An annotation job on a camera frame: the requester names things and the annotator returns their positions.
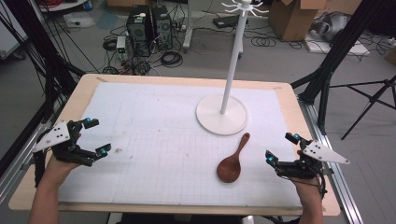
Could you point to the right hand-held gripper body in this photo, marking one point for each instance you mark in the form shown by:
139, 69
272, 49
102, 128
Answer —
323, 154

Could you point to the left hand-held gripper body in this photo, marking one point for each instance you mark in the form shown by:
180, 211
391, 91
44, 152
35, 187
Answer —
53, 135

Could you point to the brown wooden spoon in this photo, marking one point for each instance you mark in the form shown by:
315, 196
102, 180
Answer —
229, 169

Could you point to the white hook stand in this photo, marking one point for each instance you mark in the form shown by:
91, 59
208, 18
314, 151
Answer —
221, 119

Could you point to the person's right hand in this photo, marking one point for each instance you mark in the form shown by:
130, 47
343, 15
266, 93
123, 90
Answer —
308, 184

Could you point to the person's left hand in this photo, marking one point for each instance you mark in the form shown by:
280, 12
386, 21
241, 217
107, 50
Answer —
57, 169

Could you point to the white grid mat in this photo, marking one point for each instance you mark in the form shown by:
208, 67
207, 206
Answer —
155, 140

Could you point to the black tripod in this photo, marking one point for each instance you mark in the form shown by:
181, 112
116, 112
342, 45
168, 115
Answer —
372, 99

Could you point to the small grey box device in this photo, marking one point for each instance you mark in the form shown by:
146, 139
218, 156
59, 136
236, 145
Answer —
121, 45

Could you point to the white foam board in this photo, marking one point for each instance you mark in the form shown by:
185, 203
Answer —
339, 49

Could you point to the large black computer tower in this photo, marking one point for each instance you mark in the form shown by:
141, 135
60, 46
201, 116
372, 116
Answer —
139, 31

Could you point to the brown cardboard box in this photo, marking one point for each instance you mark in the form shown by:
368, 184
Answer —
292, 20

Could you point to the slim black computer tower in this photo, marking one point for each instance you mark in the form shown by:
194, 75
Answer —
162, 28

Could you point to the grey bag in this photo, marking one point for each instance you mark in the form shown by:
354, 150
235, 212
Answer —
333, 25

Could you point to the white metal stand leg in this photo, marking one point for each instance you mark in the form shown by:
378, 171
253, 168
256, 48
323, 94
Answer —
187, 31

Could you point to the flat black device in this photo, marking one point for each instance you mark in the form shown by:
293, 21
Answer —
227, 21

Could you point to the aluminium rail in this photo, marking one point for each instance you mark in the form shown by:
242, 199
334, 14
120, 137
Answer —
18, 165
336, 174

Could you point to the black metal frame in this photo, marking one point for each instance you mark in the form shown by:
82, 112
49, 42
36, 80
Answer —
46, 59
345, 43

